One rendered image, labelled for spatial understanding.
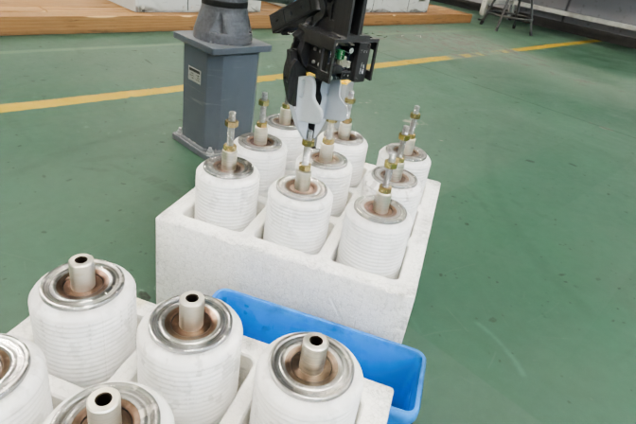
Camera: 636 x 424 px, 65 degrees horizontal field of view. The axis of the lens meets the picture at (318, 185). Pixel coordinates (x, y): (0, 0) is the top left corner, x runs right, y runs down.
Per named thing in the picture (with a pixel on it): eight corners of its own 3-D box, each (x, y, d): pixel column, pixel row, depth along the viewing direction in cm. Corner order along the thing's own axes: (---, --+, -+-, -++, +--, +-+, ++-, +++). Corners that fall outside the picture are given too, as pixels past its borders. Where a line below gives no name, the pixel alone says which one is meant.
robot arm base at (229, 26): (182, 32, 130) (182, -9, 126) (229, 30, 140) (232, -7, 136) (215, 46, 121) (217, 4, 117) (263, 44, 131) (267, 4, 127)
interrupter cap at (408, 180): (425, 181, 82) (426, 177, 82) (403, 195, 76) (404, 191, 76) (385, 165, 86) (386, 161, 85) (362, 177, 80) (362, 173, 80)
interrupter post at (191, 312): (172, 329, 46) (172, 301, 44) (186, 313, 48) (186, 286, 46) (196, 338, 45) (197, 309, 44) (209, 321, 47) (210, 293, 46)
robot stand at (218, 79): (171, 137, 144) (172, 30, 130) (225, 127, 156) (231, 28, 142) (207, 162, 133) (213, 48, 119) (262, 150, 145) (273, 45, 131)
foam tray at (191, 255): (155, 310, 82) (154, 217, 74) (254, 206, 116) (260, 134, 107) (386, 393, 74) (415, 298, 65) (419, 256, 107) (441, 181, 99)
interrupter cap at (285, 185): (337, 195, 73) (338, 190, 73) (299, 207, 68) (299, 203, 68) (303, 174, 78) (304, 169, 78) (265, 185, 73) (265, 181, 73)
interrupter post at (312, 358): (293, 373, 43) (298, 345, 42) (302, 354, 45) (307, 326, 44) (319, 382, 43) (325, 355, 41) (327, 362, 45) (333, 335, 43)
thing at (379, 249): (397, 309, 80) (425, 212, 72) (367, 340, 73) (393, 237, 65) (348, 281, 85) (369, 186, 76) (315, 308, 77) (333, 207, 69)
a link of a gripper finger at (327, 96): (331, 150, 67) (341, 83, 62) (306, 133, 70) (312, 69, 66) (349, 147, 68) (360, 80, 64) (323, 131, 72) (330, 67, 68)
